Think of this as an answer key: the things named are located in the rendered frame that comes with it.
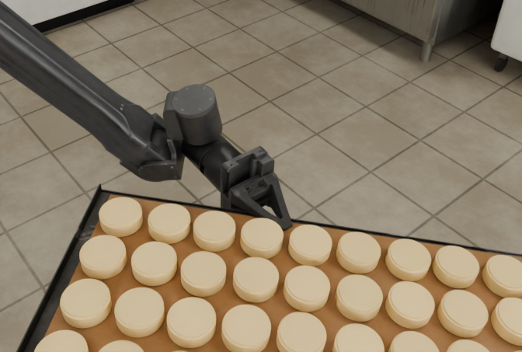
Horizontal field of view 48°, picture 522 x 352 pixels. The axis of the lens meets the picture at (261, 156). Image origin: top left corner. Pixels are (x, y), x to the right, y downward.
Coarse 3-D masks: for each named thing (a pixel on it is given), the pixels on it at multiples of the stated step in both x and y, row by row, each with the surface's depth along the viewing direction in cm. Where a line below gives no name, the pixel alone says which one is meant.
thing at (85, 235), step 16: (96, 192) 72; (112, 192) 73; (96, 208) 71; (208, 208) 73; (224, 208) 73; (80, 224) 68; (304, 224) 72; (320, 224) 72; (80, 240) 68; (416, 240) 72; (432, 240) 71; (64, 256) 64; (64, 272) 64; (48, 288) 61; (64, 288) 63; (48, 304) 61; (32, 320) 58; (48, 320) 60; (32, 336) 58
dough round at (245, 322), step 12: (228, 312) 60; (240, 312) 60; (252, 312) 60; (264, 312) 60; (228, 324) 59; (240, 324) 59; (252, 324) 59; (264, 324) 59; (228, 336) 58; (240, 336) 58; (252, 336) 58; (264, 336) 58; (228, 348) 58; (240, 348) 57; (252, 348) 57
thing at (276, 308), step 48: (144, 240) 68; (192, 240) 69; (288, 240) 70; (336, 240) 70; (384, 240) 71; (336, 288) 65; (384, 288) 66; (432, 288) 66; (480, 288) 67; (96, 336) 59; (144, 336) 59; (384, 336) 61; (432, 336) 62; (480, 336) 62
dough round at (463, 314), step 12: (444, 300) 63; (456, 300) 63; (468, 300) 63; (480, 300) 63; (444, 312) 62; (456, 312) 62; (468, 312) 62; (480, 312) 62; (444, 324) 62; (456, 324) 61; (468, 324) 61; (480, 324) 61; (468, 336) 61
